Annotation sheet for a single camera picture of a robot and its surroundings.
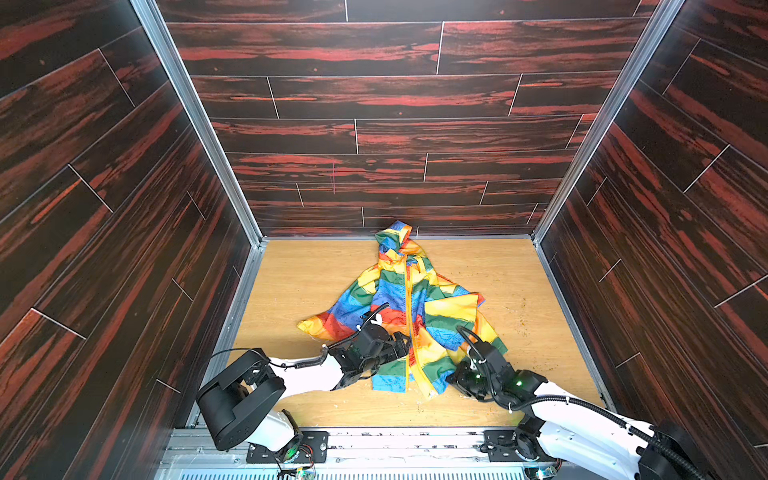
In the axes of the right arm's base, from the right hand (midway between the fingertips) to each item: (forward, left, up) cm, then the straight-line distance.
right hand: (448, 374), depth 84 cm
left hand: (+6, +12, +4) cm, 14 cm away
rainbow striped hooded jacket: (+24, +8, +1) cm, 25 cm away
